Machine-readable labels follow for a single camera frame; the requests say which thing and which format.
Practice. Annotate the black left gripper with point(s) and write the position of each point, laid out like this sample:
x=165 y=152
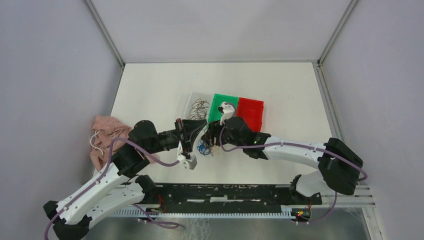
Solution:
x=190 y=129

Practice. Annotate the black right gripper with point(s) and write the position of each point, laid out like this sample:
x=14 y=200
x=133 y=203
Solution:
x=214 y=127

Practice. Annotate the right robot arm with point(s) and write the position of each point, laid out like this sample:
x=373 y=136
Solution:
x=336 y=166

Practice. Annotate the green plastic bin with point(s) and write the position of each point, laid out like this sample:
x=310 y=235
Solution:
x=214 y=113

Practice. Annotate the clear plastic bin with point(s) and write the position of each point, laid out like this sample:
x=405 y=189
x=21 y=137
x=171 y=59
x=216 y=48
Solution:
x=198 y=106

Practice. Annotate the red plastic bin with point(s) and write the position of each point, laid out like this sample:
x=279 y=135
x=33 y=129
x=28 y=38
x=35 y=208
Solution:
x=251 y=111

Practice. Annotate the pink cloth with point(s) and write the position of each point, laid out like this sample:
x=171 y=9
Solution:
x=105 y=129

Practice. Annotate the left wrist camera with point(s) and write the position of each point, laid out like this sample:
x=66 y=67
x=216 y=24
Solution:
x=186 y=159

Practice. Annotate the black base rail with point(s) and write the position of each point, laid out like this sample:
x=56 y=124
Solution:
x=195 y=198

